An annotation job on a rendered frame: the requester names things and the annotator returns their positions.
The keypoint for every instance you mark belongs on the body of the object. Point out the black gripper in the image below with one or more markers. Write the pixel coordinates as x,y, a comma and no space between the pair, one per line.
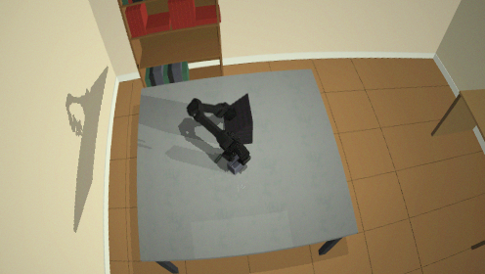
243,162

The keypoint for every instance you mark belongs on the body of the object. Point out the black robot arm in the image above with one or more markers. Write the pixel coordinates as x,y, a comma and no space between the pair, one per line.
223,137

